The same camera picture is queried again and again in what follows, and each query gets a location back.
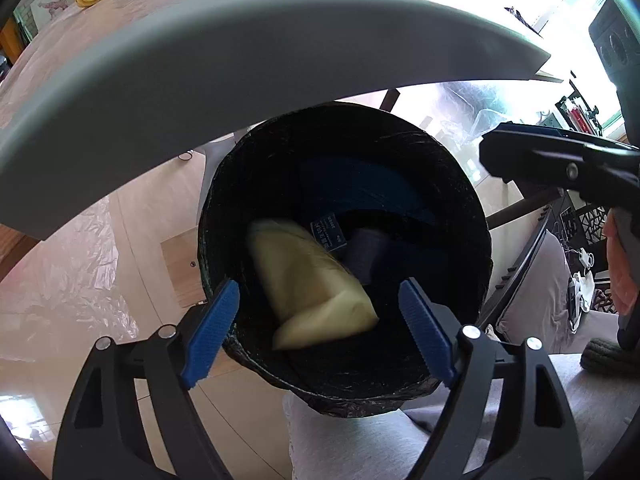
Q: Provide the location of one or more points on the clear plastic table sheet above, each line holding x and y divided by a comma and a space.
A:
150, 5

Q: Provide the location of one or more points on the yellow cloth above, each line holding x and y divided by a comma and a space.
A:
310, 285

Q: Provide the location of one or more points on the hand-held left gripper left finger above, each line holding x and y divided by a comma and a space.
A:
210, 330

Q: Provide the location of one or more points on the clear plastic bag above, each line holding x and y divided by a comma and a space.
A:
470, 115

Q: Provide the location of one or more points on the black lined trash bin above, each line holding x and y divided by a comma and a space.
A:
345, 260

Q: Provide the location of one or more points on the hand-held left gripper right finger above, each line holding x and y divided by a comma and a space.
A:
425, 330

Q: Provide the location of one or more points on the blue cloth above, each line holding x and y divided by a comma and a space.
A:
365, 185

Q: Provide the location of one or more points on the grey trash bin lid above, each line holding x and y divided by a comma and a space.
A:
225, 75

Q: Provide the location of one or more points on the person's right hand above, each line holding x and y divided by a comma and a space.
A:
620, 275

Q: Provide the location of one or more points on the giraffe picture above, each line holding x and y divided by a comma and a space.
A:
50, 7

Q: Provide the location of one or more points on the dark green knit slipper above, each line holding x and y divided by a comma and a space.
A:
607, 357

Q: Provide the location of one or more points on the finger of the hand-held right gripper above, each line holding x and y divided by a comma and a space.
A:
545, 170
545, 130

